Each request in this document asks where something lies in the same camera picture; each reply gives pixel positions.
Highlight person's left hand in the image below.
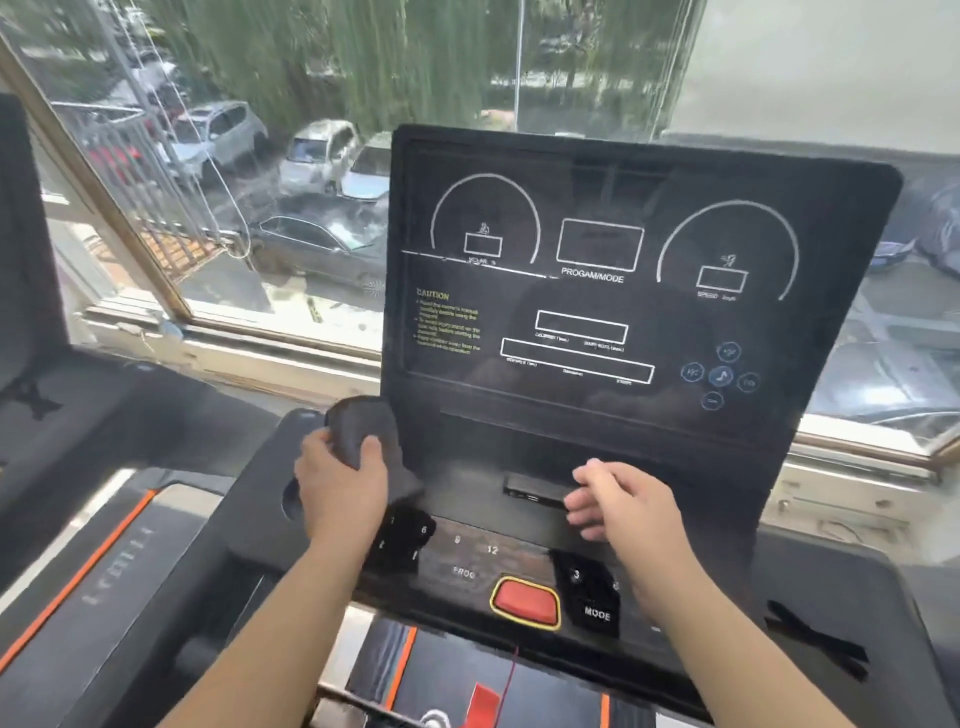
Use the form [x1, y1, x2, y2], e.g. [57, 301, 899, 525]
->
[294, 429, 391, 552]

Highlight person's right hand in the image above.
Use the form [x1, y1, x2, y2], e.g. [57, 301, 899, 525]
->
[564, 459, 699, 588]

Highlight dark grey cleaning cloth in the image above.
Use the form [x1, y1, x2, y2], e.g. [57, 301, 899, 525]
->
[324, 396, 426, 506]

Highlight person's left forearm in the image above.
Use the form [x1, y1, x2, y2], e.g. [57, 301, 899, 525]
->
[157, 538, 372, 728]

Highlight person's right forearm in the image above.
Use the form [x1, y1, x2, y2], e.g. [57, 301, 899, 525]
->
[613, 549, 858, 728]

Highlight slim black device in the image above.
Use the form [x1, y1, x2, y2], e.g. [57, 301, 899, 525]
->
[503, 474, 573, 511]

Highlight red oval safety key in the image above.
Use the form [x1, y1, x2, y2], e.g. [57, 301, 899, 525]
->
[489, 576, 563, 631]

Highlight black treadmill with display console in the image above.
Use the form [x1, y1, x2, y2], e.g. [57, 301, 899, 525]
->
[82, 123, 960, 728]

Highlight dark grey sedan car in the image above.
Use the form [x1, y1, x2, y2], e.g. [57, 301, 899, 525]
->
[246, 196, 390, 298]

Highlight black tape cross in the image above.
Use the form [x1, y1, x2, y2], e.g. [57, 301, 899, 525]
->
[0, 378, 63, 423]
[765, 598, 871, 684]

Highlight black treadmill with orange stripe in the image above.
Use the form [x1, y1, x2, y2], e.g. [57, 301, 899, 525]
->
[0, 93, 297, 676]

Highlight white sedan car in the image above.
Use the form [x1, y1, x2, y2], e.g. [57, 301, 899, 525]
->
[339, 132, 395, 204]

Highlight white hatchback car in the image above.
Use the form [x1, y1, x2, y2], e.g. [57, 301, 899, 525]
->
[278, 119, 363, 196]

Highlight metal bar fence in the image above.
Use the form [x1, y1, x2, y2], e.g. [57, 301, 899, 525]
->
[51, 101, 250, 284]

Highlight silver suv car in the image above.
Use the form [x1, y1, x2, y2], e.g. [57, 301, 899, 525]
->
[159, 100, 270, 183]

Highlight blue car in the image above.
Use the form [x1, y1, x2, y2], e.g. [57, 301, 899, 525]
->
[870, 238, 920, 271]

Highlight red car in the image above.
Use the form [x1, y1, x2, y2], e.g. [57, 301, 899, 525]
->
[81, 138, 145, 183]

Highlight green trees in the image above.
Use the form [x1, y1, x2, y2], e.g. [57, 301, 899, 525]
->
[146, 0, 706, 142]

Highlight grey street pole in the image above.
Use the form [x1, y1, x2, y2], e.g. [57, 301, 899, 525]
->
[512, 0, 527, 115]

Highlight beige window frame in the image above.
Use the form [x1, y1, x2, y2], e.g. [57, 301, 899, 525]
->
[0, 36, 960, 481]

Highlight red safety cord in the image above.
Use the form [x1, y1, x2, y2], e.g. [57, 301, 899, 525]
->
[501, 646, 520, 728]

